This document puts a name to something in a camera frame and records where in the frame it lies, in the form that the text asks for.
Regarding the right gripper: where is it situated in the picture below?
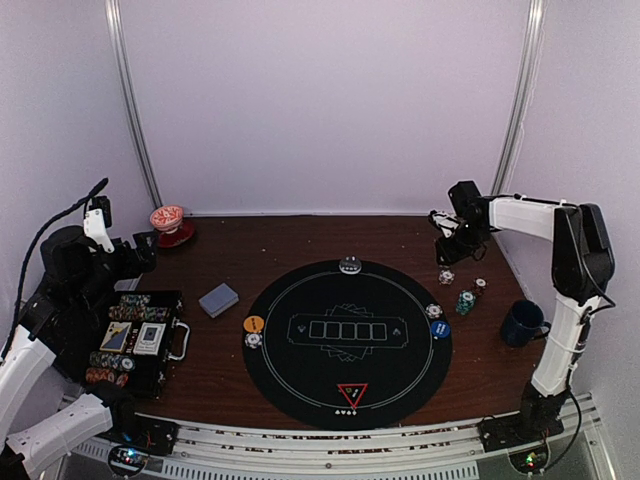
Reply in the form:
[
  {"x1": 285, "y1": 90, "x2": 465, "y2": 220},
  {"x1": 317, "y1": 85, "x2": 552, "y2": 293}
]
[{"x1": 435, "y1": 220, "x2": 488, "y2": 265}]

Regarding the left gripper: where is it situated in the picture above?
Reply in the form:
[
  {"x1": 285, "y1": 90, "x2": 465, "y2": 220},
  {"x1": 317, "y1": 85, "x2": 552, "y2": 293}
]
[{"x1": 72, "y1": 230, "x2": 157, "y2": 314}]

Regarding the blue white chip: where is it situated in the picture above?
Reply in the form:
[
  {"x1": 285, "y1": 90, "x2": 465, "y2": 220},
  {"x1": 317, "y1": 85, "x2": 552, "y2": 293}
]
[
  {"x1": 425, "y1": 303, "x2": 443, "y2": 320},
  {"x1": 244, "y1": 332, "x2": 263, "y2": 350}
]

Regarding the blue round blind button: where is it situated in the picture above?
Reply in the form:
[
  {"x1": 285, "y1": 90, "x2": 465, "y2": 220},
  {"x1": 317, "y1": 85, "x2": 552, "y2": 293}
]
[{"x1": 430, "y1": 320, "x2": 451, "y2": 339}]

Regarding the clear acrylic dealer button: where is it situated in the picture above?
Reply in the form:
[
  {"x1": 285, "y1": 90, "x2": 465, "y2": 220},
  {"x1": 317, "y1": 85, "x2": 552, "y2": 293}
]
[{"x1": 339, "y1": 255, "x2": 362, "y2": 275}]

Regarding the orange round blind button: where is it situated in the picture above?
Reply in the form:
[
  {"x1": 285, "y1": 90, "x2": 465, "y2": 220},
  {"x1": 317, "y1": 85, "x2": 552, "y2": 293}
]
[{"x1": 242, "y1": 315, "x2": 265, "y2": 334}]

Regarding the red triangle marker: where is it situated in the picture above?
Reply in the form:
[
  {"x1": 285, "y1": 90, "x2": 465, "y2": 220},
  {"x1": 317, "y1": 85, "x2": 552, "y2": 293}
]
[{"x1": 337, "y1": 383, "x2": 369, "y2": 410}]

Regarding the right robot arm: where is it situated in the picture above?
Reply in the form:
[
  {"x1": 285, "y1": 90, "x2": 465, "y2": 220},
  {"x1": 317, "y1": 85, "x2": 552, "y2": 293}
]
[{"x1": 428, "y1": 180, "x2": 615, "y2": 450}]

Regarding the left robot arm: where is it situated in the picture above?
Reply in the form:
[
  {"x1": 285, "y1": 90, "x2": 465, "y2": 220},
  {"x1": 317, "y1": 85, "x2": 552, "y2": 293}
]
[{"x1": 1, "y1": 191, "x2": 158, "y2": 479}]

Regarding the black white chip stack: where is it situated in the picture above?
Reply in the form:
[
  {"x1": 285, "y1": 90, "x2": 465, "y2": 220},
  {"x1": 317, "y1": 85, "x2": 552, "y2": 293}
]
[{"x1": 438, "y1": 269, "x2": 455, "y2": 285}]

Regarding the red patterned bowl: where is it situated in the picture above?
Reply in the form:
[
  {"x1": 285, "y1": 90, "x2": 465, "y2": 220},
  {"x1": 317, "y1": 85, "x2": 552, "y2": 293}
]
[{"x1": 150, "y1": 205, "x2": 184, "y2": 234}]

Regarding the red white chip stack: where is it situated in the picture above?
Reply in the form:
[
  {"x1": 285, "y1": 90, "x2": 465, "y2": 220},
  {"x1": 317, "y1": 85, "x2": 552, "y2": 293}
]
[{"x1": 473, "y1": 277, "x2": 487, "y2": 297}]

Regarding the black poker chip case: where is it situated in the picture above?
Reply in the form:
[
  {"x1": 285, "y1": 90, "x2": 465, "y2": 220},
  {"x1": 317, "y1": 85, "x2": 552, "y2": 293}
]
[{"x1": 54, "y1": 290, "x2": 188, "y2": 399}]

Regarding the card deck in case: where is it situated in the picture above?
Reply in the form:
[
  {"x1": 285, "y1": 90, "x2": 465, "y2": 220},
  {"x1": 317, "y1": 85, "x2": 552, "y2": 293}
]
[
  {"x1": 99, "y1": 321, "x2": 132, "y2": 353},
  {"x1": 133, "y1": 323, "x2": 166, "y2": 356}
]

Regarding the blue playing card deck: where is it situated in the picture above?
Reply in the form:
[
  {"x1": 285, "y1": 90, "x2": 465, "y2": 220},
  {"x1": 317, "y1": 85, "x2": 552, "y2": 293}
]
[{"x1": 198, "y1": 283, "x2": 239, "y2": 318}]

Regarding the dark blue mug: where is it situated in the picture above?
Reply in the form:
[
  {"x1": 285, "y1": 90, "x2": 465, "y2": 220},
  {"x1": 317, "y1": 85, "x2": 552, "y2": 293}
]
[{"x1": 500, "y1": 300, "x2": 551, "y2": 348}]

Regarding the round black poker mat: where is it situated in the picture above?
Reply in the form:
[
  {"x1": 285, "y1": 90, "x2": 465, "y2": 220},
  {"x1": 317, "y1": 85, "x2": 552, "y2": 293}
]
[{"x1": 241, "y1": 260, "x2": 453, "y2": 430}]

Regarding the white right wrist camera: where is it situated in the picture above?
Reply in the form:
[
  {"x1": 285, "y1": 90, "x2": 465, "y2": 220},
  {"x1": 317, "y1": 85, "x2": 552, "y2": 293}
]
[{"x1": 428, "y1": 210, "x2": 461, "y2": 238}]

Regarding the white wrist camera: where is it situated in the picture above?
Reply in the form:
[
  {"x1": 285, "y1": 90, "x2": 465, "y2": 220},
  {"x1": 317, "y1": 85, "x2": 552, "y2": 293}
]
[
  {"x1": 83, "y1": 196, "x2": 115, "y2": 254},
  {"x1": 428, "y1": 210, "x2": 461, "y2": 238}
]

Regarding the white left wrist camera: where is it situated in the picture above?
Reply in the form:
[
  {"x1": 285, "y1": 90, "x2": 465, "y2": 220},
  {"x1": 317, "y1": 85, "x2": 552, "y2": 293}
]
[{"x1": 83, "y1": 196, "x2": 115, "y2": 254}]

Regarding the right aluminium frame post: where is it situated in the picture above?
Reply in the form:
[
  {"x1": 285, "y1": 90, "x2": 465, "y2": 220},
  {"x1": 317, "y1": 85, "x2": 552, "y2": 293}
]
[{"x1": 489, "y1": 0, "x2": 548, "y2": 195}]

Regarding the aluminium frame post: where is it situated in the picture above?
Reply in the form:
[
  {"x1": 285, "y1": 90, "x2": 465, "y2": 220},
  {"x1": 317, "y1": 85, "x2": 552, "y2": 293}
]
[
  {"x1": 104, "y1": 0, "x2": 162, "y2": 208},
  {"x1": 489, "y1": 0, "x2": 548, "y2": 195}
]

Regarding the left aluminium frame post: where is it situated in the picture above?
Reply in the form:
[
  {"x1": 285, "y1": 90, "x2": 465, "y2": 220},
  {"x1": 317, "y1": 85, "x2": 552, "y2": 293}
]
[{"x1": 104, "y1": 0, "x2": 162, "y2": 208}]

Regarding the front aluminium rail base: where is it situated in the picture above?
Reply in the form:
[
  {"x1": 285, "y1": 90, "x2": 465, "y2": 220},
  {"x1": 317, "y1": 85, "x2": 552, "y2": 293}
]
[{"x1": 44, "y1": 392, "x2": 601, "y2": 480}]

